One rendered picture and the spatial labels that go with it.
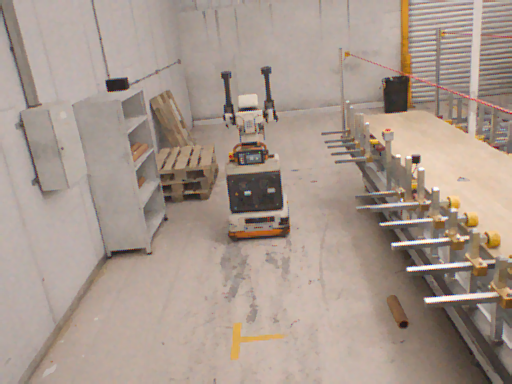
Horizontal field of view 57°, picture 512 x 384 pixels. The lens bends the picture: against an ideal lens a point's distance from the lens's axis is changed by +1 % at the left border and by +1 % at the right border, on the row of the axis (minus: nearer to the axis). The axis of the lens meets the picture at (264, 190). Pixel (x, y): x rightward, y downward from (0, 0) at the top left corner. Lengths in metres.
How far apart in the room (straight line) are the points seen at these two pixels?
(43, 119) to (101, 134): 0.96
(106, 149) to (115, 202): 0.53
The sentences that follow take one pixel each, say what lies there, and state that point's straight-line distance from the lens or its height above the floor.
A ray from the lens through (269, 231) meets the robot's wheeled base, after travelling 4.72.
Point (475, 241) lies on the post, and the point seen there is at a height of 1.06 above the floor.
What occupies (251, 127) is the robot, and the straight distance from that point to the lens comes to 4.81.
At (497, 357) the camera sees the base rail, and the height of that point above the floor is 0.70.
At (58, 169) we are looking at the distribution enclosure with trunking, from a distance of 3.78.
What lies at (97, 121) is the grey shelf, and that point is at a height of 1.38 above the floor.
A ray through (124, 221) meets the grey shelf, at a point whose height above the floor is 0.38.
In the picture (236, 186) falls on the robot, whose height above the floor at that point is 0.58.
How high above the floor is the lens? 2.07
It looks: 20 degrees down
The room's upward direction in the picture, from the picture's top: 6 degrees counter-clockwise
